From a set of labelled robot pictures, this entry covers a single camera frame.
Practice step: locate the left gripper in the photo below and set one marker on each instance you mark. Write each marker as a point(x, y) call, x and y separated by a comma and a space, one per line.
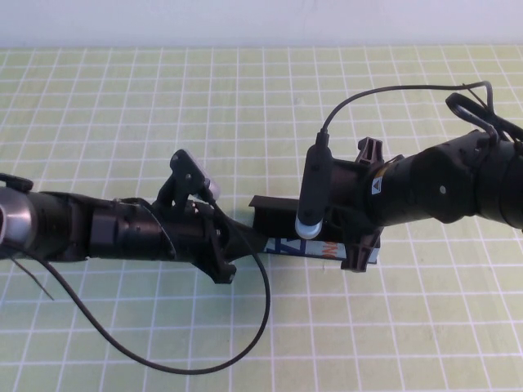
point(220, 261)

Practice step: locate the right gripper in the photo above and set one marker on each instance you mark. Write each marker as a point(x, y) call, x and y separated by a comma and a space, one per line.
point(361, 253)

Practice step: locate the black glasses case box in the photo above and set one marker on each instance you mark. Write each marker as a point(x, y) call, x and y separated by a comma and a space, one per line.
point(286, 247)

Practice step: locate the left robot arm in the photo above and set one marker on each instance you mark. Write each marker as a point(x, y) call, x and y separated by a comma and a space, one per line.
point(61, 224)

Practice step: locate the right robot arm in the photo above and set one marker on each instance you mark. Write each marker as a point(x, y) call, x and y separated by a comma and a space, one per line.
point(449, 183)

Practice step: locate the green white checkered tablecloth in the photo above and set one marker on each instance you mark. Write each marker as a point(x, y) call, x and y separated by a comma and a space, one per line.
point(122, 102)

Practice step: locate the black zip tie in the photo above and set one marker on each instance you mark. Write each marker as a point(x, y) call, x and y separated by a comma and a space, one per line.
point(34, 279)

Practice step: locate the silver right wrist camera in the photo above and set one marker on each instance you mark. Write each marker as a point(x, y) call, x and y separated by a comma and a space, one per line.
point(312, 183)

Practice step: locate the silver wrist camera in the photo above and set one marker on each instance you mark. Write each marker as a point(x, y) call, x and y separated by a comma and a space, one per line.
point(208, 183)
point(312, 183)

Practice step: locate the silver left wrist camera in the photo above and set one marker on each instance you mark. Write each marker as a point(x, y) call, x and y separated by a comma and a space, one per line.
point(208, 183)

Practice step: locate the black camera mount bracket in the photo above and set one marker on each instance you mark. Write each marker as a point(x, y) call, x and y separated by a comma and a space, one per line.
point(180, 179)

